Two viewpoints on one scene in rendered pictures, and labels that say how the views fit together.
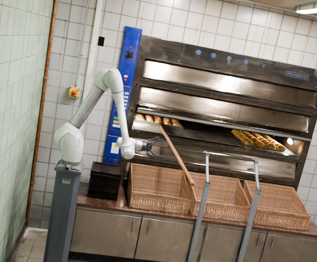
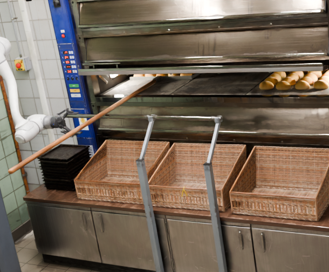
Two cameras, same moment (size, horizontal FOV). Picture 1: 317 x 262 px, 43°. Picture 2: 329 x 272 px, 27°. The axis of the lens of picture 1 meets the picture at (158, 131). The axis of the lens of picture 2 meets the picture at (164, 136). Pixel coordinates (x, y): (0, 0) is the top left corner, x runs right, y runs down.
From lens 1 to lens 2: 3.34 m
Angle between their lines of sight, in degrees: 40
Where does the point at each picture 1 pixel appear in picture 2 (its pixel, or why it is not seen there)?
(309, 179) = not seen: outside the picture
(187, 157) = (169, 122)
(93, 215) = (44, 211)
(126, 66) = (58, 18)
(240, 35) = not seen: outside the picture
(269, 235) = (255, 230)
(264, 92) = (238, 6)
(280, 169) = (308, 122)
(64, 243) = not seen: outside the picture
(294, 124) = (303, 45)
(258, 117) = (242, 47)
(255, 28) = not seen: outside the picture
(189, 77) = (134, 12)
